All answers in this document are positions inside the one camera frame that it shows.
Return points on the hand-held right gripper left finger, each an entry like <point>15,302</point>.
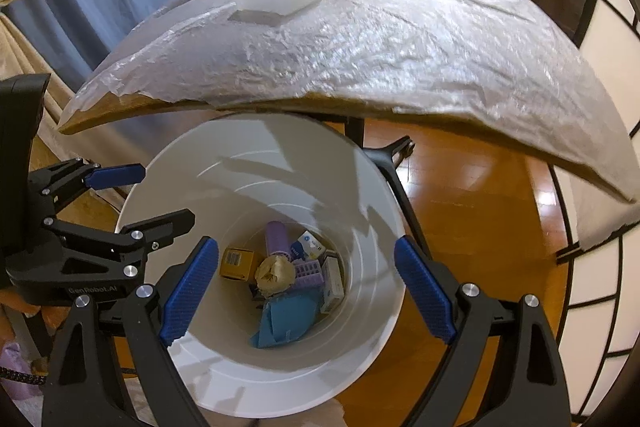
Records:
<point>190,292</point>

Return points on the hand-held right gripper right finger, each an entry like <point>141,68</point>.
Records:
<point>425,292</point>

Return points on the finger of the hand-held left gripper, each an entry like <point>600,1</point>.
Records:
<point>115,176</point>
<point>160,227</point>

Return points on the brown cardboard box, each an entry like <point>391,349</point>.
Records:
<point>237,263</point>

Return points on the beige paper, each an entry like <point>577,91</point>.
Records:
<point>274,274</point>

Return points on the white barcode medicine box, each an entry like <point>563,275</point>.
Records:
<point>332,294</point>

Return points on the blue face mask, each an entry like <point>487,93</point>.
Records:
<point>285,319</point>

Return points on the large purple hair roller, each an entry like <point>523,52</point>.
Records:
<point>277,239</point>

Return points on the white round trash bin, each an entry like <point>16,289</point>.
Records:
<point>250,167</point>

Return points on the small purple hair roller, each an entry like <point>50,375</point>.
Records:
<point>310,277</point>

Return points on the blue white red medicine box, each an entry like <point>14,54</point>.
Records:
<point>310,246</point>

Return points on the beige draped fabric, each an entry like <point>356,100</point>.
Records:
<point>20,52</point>

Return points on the black framed folding screen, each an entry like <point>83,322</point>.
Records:
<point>610,307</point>

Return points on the lilac fabric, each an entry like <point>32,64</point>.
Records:
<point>12,357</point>

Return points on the clear plastic table cover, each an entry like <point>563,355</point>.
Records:
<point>375,57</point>

